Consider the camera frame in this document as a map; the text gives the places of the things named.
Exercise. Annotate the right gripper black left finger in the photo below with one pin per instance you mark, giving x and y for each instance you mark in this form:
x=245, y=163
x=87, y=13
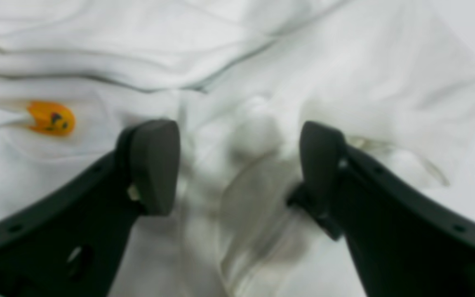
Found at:
x=71, y=243

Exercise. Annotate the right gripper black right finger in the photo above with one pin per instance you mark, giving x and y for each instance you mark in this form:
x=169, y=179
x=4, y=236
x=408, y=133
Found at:
x=403, y=244

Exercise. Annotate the white T-shirt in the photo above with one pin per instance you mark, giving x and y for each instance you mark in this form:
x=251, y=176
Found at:
x=240, y=77

